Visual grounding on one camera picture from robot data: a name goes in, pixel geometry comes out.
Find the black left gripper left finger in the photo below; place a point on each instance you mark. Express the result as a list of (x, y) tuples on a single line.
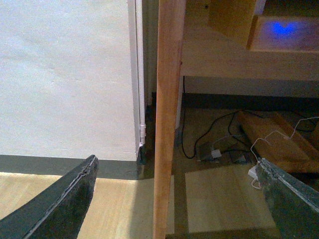
[(57, 212)]

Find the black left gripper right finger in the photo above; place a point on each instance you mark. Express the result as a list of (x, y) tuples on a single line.
[(294, 206)]

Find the white power adapter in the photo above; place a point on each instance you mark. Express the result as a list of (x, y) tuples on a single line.
[(252, 172)]

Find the wooden board on floor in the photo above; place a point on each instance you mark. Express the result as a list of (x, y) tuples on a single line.
[(275, 140)]

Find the small white connector plug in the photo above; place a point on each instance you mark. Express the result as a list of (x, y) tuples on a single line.
[(216, 153)]

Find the wooden desk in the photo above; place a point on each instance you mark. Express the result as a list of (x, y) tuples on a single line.
[(182, 48)]

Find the white wall conduit pipe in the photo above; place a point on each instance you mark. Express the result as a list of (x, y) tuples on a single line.
[(135, 13)]

